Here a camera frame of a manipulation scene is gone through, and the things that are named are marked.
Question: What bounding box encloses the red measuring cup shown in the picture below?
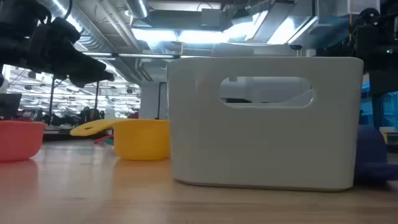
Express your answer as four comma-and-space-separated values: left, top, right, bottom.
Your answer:
94, 134, 115, 144

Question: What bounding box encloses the yellow measuring cup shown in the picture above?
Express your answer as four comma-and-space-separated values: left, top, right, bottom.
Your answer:
70, 118, 171, 161

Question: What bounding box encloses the yellow storage box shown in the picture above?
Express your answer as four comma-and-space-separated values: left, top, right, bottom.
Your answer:
379, 126, 398, 146

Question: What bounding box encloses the orange measuring cup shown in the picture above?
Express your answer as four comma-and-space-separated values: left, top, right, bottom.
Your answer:
0, 120, 47, 162

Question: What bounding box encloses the white plastic basket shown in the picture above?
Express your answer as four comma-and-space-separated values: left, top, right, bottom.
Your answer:
166, 57, 364, 192

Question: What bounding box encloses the black laptop screen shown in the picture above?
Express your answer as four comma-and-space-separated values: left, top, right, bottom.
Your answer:
0, 93, 22, 121

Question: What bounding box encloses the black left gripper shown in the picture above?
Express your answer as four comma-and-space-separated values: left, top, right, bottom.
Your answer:
21, 17, 115, 88

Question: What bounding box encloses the purple measuring cup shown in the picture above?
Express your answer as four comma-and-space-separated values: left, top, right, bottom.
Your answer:
354, 124, 398, 185

